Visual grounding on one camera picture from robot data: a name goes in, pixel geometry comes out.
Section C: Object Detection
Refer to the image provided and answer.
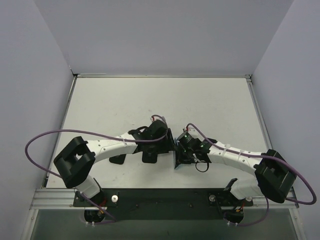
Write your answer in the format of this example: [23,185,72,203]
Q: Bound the small black cased phone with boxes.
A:
[142,152,158,164]

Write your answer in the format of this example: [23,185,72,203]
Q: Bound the light blue phone case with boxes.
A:
[174,140,197,170]

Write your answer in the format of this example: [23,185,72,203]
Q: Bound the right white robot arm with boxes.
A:
[175,131,297,203]

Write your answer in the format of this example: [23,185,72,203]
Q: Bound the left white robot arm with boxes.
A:
[53,119,174,206]

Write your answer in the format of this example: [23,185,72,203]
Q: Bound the large black cased phone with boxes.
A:
[109,154,127,165]

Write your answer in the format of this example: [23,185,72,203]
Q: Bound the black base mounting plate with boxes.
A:
[72,187,255,221]

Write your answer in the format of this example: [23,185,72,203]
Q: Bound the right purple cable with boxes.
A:
[184,122,317,205]

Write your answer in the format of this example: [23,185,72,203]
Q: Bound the purple cable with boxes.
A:
[24,114,168,181]
[184,122,317,205]

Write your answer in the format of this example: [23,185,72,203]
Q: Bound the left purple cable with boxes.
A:
[24,114,168,181]

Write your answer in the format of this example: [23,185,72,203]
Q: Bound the aluminium front frame rail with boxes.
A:
[30,188,75,210]

